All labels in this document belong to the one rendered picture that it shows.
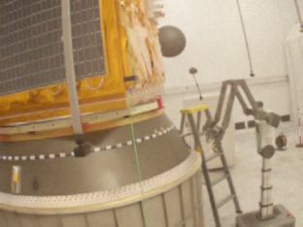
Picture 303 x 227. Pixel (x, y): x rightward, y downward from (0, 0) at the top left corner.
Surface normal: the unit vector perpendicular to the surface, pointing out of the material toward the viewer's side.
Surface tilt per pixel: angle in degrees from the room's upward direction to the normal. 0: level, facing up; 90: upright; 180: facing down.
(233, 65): 90
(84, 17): 90
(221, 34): 90
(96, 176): 62
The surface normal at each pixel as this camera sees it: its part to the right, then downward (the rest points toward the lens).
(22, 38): -0.15, 0.10
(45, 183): -0.07, -0.39
